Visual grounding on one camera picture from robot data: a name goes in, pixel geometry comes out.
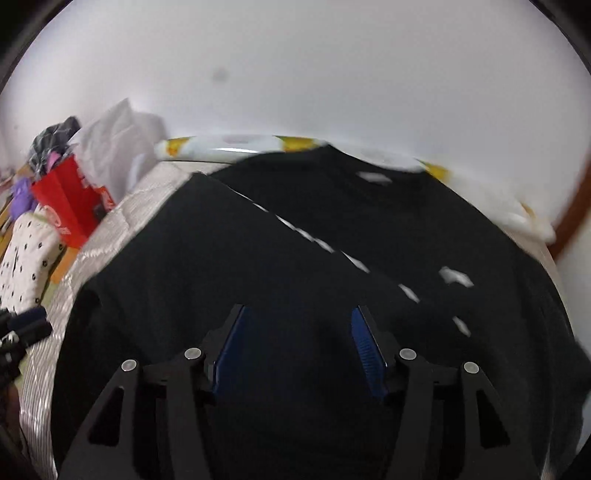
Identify striped bed sheet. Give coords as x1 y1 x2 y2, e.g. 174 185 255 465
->
18 159 561 480

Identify dark plaid clothes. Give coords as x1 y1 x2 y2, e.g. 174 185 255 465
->
28 116 81 176

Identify duck print pillow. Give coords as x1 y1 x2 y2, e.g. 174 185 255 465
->
154 134 557 243

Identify purple plush toy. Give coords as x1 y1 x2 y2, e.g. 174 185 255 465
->
10 178 38 220

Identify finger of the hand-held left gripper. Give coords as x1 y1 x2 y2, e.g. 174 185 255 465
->
0 307 52 354

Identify white dotted pillow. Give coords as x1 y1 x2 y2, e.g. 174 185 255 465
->
0 205 68 312

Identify brown wooden door frame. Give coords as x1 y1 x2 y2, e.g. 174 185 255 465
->
549 180 591 261

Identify black sweatshirt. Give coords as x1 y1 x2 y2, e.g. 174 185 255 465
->
48 143 591 480

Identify white paper bag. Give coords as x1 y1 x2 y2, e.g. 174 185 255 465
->
69 98 167 199

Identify red paper bag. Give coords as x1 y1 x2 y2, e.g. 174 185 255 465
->
31 154 116 247

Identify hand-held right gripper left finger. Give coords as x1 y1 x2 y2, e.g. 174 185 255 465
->
58 304 254 480

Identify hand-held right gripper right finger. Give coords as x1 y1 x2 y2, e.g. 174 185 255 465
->
350 305 541 480

